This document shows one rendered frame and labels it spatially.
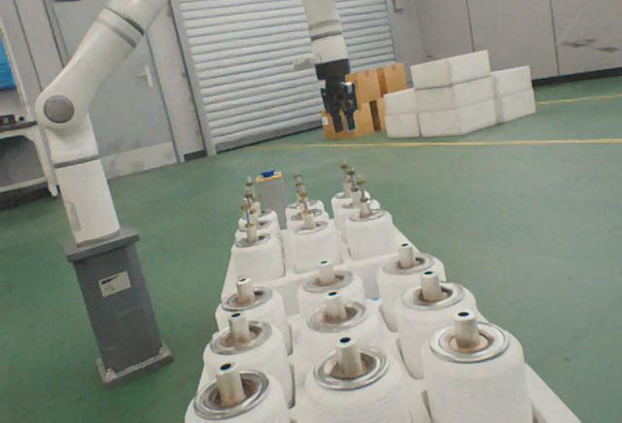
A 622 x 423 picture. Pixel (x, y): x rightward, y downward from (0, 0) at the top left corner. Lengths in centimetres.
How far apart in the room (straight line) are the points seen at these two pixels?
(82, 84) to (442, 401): 90
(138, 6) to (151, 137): 511
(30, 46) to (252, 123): 253
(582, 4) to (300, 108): 344
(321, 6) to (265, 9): 579
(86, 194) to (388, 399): 83
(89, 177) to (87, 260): 17
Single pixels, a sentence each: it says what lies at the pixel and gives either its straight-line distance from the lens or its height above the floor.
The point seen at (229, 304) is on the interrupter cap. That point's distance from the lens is 75.
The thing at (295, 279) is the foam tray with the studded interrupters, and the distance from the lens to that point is 100.
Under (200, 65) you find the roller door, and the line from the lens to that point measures 643.
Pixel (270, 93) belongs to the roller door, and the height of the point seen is 58.
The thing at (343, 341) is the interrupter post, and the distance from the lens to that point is 53.
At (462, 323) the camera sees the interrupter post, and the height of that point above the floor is 28.
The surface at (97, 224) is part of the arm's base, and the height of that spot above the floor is 34.
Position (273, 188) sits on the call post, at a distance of 140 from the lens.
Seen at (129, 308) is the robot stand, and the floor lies 15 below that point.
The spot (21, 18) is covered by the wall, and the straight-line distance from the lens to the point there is 627.
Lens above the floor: 52
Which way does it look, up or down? 10 degrees down
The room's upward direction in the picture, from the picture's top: 12 degrees counter-clockwise
